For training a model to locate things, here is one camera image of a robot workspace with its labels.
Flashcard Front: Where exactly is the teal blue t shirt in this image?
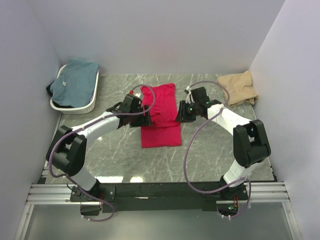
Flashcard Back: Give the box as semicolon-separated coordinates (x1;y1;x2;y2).
50;58;100;108

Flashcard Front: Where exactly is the white laundry basket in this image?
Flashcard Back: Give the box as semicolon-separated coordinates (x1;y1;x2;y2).
49;70;100;115

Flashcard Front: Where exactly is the aluminium frame rail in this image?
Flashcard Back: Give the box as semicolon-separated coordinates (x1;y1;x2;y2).
26;182;290;205

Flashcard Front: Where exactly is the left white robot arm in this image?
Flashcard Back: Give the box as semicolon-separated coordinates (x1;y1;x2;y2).
46;94;155;192

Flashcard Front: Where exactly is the red t shirt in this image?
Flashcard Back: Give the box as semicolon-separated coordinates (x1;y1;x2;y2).
140;83;182;148

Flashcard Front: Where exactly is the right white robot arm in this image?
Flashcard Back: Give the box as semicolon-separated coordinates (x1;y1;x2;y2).
175;86;271;188

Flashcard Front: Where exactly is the beige folded t shirt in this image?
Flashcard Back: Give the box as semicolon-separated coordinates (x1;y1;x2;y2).
217;70;259;107

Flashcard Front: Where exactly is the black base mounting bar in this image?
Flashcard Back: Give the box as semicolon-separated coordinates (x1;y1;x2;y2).
70;181;248;216

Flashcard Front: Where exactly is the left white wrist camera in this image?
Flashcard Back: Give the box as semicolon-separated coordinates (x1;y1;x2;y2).
129;90;141;98

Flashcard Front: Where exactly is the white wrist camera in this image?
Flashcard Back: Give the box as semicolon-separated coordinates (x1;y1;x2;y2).
184;85;194;104
129;90;141;98

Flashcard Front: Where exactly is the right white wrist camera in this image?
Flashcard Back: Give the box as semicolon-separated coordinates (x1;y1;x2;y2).
184;85;194;104

